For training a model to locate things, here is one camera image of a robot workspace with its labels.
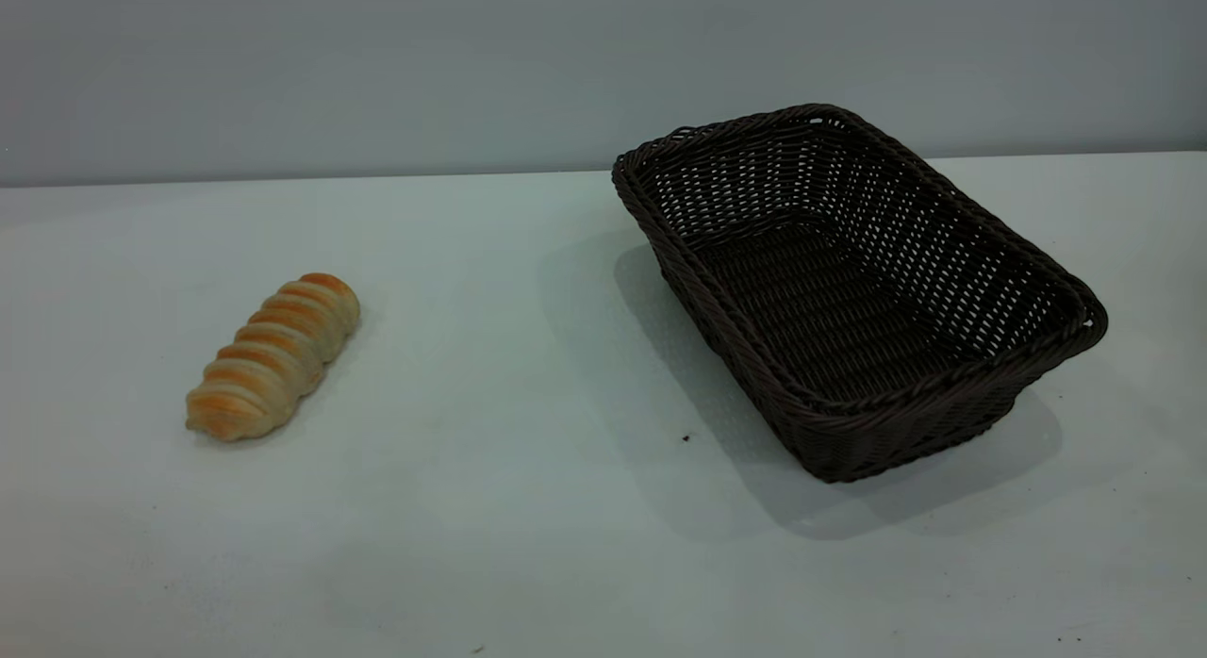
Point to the dark brown wicker basket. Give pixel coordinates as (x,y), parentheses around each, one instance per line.
(830,309)

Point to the ridged golden bread loaf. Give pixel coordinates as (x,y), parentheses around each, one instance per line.
(273,356)

